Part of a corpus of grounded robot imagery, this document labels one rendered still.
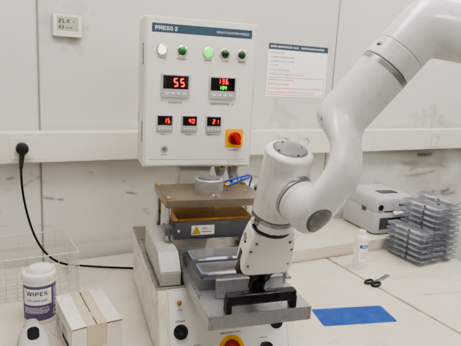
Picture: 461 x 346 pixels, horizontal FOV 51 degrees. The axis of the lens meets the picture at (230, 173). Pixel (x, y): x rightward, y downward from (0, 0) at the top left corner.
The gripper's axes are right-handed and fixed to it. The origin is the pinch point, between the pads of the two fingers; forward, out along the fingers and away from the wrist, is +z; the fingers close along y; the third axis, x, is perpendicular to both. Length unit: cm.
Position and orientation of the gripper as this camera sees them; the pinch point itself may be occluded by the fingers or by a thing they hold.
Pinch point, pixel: (256, 284)
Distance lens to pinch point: 101.4
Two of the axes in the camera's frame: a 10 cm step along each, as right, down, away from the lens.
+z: -1.5, 8.5, 5.1
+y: 9.5, -0.1, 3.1
